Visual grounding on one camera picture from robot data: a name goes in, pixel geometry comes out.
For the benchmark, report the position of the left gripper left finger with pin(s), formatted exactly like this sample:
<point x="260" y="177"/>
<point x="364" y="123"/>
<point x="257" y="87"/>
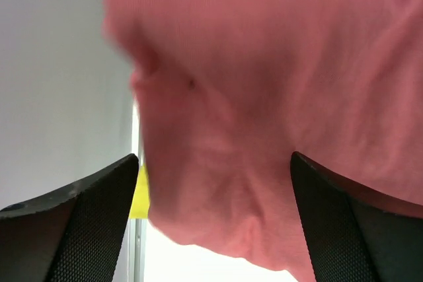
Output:
<point x="73" y="233"/>

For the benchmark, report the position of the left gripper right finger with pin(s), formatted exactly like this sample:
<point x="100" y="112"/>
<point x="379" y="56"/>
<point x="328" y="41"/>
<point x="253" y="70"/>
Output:
<point x="355" y="233"/>

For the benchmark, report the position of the yellow-green trousers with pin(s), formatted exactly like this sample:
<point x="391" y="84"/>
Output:
<point x="141" y="200"/>

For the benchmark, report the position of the pink red garment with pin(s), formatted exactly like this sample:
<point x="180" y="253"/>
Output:
<point x="229" y="89"/>

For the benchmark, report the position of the left aluminium frame post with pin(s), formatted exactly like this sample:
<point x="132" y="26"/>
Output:
<point x="137" y="227"/>

